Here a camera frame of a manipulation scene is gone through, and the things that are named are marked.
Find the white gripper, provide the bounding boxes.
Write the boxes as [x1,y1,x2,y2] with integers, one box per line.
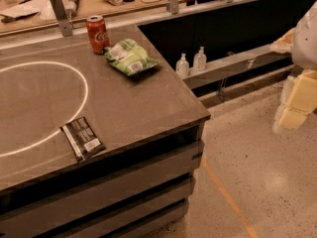
[272,65,317,133]

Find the green jalapeno chip bag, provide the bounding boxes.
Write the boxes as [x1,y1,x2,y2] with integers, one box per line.
[104,39,159,76]

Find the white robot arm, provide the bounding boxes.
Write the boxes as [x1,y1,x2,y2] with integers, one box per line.
[270,2,317,133]

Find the black rxbar chocolate bar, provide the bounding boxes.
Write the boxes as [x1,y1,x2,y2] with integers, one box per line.
[60,117,106,163]

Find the right clear sanitizer bottle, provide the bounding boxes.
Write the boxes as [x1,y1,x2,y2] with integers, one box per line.
[193,47,207,71]

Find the clear sanitizer bottle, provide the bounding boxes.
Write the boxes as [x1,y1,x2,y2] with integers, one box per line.
[175,54,189,78]
[193,47,207,71]

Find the left clear sanitizer bottle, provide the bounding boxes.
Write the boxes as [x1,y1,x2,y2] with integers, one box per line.
[175,54,189,78]

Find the dark drawer cabinet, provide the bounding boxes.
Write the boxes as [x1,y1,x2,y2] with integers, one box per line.
[0,124,204,238]

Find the red coca-cola can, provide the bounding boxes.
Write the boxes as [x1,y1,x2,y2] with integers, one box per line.
[86,15,110,55]

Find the caulk tube on bench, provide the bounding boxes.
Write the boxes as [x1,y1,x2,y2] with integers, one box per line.
[65,0,79,17]

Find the white papers on bench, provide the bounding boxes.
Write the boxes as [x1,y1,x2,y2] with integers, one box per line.
[0,0,55,20]

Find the grey metal bracket post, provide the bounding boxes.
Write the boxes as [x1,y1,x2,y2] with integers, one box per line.
[50,0,72,37]

